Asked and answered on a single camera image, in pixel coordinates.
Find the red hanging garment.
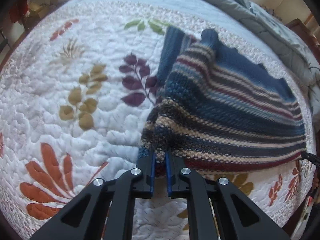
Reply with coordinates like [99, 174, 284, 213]
[9, 0, 30, 23]

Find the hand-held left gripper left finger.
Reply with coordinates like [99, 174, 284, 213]
[30, 151, 156, 240]

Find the wooden headboard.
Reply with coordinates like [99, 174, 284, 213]
[285, 17, 320, 57]

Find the blue striped knit sweater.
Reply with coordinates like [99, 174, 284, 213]
[139, 26, 307, 178]

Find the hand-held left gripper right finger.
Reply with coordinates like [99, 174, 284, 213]
[165, 150, 292, 240]

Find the grey-blue duvet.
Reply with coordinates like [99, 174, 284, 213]
[164, 0, 320, 97]

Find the floral quilted bedspread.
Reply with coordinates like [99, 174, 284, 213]
[0, 0, 316, 240]

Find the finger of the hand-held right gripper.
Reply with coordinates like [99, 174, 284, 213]
[301, 151, 320, 168]

